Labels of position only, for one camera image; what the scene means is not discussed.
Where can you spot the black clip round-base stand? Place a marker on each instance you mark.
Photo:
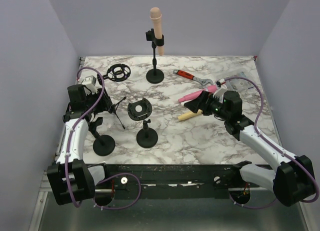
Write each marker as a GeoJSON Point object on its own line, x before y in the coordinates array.
{"type": "Point", "coordinates": [103, 145]}

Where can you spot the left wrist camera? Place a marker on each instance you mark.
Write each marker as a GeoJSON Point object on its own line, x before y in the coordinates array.
{"type": "Point", "coordinates": [89, 84]}

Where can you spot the black shock-mount round-base stand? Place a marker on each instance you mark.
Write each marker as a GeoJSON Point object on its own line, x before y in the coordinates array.
{"type": "Point", "coordinates": [140, 110]}

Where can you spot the black tripod shock-mount stand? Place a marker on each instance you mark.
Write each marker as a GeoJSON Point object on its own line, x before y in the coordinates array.
{"type": "Point", "coordinates": [116, 73]}

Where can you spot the peach microphone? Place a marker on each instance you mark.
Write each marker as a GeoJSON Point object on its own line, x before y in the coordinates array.
{"type": "Point", "coordinates": [156, 18]}

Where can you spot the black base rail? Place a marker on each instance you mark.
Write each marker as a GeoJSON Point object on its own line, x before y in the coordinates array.
{"type": "Point", "coordinates": [165, 181]}

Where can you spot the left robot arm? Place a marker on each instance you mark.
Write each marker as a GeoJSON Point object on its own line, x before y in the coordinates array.
{"type": "Point", "coordinates": [72, 146]}

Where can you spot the red handled adjustable wrench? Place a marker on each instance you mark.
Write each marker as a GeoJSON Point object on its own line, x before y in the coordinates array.
{"type": "Point", "coordinates": [203, 82]}

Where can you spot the clear plastic parts box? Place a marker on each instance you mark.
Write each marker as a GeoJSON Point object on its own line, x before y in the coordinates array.
{"type": "Point", "coordinates": [239, 84]}

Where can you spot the tall black round-base stand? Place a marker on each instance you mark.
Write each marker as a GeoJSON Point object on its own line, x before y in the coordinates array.
{"type": "Point", "coordinates": [154, 75]}

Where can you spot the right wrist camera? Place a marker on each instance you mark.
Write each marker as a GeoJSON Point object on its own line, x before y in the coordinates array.
{"type": "Point", "coordinates": [221, 89]}

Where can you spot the beige microphone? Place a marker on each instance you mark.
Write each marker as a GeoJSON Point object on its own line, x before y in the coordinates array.
{"type": "Point", "coordinates": [189, 115]}

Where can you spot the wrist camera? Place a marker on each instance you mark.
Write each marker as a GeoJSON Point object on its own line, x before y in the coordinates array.
{"type": "Point", "coordinates": [89, 84]}
{"type": "Point", "coordinates": [221, 89]}

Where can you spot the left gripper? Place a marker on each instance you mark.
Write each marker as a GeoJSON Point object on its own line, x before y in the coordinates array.
{"type": "Point", "coordinates": [105, 103]}

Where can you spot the pink microphone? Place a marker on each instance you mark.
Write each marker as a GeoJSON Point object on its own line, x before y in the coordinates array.
{"type": "Point", "coordinates": [194, 95]}

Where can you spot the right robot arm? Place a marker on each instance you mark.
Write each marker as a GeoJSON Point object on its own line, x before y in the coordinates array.
{"type": "Point", "coordinates": [291, 178]}

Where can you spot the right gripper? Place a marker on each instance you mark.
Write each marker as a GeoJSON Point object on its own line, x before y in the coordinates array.
{"type": "Point", "coordinates": [202, 103]}

